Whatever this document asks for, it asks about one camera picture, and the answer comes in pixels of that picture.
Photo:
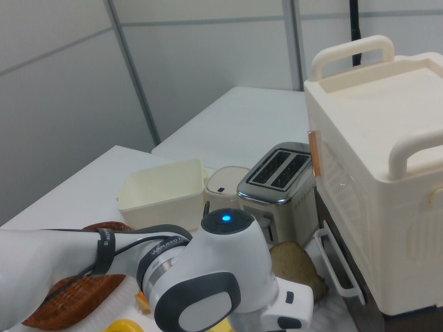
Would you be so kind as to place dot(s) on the Franka gripper body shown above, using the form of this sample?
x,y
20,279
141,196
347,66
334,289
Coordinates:
x,y
294,301

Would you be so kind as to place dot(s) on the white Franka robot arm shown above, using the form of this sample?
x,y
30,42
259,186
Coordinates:
x,y
214,256

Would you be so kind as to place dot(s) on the yellow cube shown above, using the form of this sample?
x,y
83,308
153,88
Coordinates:
x,y
221,325

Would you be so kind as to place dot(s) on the brown bread slice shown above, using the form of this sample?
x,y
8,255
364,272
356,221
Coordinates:
x,y
294,263

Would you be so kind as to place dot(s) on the chrome two-slot toaster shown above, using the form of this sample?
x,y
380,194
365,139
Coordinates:
x,y
277,197

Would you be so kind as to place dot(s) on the small cream lidded container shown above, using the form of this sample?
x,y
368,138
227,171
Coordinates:
x,y
225,186

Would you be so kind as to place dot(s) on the orange striped bread roll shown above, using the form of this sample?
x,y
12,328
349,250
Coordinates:
x,y
141,301

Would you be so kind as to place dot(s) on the large cream plastic cabinet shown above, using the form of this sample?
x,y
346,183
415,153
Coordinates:
x,y
380,173

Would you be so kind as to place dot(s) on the cream plastic open box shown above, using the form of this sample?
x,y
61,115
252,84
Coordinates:
x,y
162,197

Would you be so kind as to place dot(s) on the yellow banana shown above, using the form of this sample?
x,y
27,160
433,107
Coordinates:
x,y
124,326

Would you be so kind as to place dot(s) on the brown wicker basket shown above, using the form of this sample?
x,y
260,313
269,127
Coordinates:
x,y
79,294

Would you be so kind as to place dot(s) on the black vertical pole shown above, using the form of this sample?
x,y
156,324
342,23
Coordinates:
x,y
355,34

